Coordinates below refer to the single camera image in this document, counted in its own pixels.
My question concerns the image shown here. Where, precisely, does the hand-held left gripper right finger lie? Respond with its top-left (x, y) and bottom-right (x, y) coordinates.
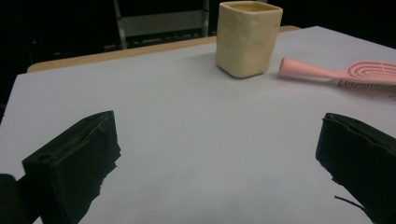
top-left (315, 112), bottom-right (396, 224)

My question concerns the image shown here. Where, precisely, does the grey metal stand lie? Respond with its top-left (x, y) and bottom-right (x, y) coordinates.
top-left (104, 0), bottom-right (211, 52)

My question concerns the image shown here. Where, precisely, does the cream square ceramic cup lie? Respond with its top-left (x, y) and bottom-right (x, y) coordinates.
top-left (215, 0), bottom-right (284, 79)

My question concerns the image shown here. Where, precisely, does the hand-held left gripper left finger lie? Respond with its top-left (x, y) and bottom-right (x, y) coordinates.
top-left (21, 110), bottom-right (122, 224)

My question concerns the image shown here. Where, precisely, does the pink hairbrush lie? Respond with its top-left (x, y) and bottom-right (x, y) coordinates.
top-left (277, 57), bottom-right (396, 98)

